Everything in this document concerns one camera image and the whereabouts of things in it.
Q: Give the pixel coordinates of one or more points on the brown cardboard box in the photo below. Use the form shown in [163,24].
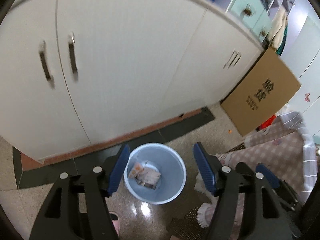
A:
[267,87]

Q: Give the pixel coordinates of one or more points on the pink checked bear cloth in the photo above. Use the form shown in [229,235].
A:
[279,149]

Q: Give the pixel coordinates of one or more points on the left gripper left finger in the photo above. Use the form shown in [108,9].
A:
[75,207]

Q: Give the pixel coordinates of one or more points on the grey printed paper bag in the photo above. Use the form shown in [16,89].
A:
[150,176]

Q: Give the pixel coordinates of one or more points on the cream hanging jacket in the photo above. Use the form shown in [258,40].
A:
[279,23]

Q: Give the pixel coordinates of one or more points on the red stool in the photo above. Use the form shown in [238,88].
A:
[267,123]

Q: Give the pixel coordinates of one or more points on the light blue trash bin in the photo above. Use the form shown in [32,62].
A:
[170,165]

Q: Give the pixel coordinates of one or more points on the white low cabinet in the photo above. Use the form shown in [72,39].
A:
[76,73]

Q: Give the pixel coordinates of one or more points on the white wardrobe with butterflies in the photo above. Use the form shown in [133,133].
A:
[303,60]

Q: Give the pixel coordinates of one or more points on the pink slipper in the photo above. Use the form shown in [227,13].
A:
[115,221]

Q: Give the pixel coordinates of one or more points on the teal drawer shelf unit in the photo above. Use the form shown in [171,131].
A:
[257,15]

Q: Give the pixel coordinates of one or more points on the grey checked tablecloth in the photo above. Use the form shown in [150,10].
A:
[294,120]

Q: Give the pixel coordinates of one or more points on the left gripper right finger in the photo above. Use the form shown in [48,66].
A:
[225,183]

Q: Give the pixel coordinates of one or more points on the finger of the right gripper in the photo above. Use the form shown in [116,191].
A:
[269,175]

